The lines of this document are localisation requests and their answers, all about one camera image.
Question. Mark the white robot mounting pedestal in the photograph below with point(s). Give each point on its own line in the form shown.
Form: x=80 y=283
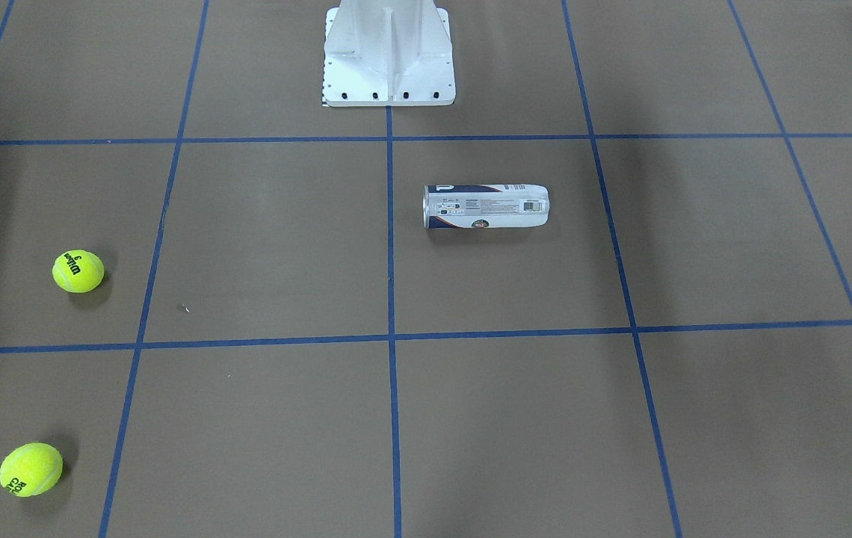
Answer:
x=388 y=54

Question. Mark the yellow Wilson tennis ball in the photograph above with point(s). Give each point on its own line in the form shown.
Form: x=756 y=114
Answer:
x=78 y=271

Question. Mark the yellow Roland Garros tennis ball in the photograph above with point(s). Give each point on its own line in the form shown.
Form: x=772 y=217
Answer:
x=31 y=469

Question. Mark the clear tennis ball can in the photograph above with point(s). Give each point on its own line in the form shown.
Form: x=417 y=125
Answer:
x=489 y=206

